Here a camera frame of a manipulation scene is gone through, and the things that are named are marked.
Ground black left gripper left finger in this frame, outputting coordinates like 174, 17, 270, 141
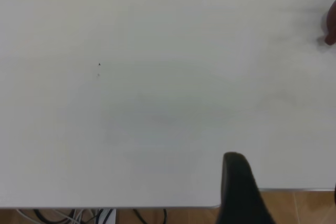
215, 152, 276, 224

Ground red ceramic cup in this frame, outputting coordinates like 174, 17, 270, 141
320, 0, 336, 46

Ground black and white cables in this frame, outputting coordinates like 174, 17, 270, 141
16, 209, 89, 224

